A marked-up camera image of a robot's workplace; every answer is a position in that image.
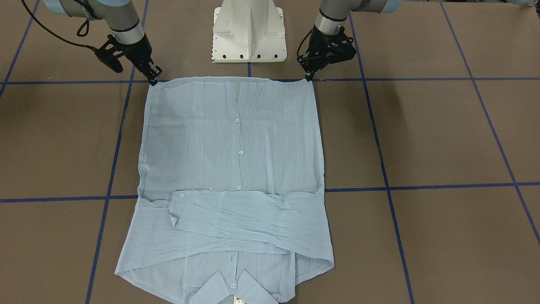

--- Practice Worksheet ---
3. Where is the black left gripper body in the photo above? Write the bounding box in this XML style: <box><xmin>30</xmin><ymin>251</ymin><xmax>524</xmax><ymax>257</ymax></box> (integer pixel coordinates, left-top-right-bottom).
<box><xmin>297</xmin><ymin>25</ymin><xmax>356</xmax><ymax>73</ymax></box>

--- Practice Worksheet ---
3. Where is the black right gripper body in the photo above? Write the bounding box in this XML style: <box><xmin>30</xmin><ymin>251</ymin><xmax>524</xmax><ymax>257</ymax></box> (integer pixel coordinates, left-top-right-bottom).
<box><xmin>94</xmin><ymin>35</ymin><xmax>155</xmax><ymax>73</ymax></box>

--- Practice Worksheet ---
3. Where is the light blue button-up shirt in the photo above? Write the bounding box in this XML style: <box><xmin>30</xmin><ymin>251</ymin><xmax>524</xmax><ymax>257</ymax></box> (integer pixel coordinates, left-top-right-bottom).
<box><xmin>114</xmin><ymin>77</ymin><xmax>335</xmax><ymax>304</ymax></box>

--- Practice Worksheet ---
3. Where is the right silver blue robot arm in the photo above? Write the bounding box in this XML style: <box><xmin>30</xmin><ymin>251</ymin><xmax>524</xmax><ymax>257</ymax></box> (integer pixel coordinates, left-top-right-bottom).
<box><xmin>44</xmin><ymin>0</ymin><xmax>162</xmax><ymax>85</ymax></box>

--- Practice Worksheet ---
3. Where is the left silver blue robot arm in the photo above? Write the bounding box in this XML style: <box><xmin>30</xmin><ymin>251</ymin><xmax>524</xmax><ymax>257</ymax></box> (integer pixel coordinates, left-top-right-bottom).
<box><xmin>296</xmin><ymin>0</ymin><xmax>401</xmax><ymax>81</ymax></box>

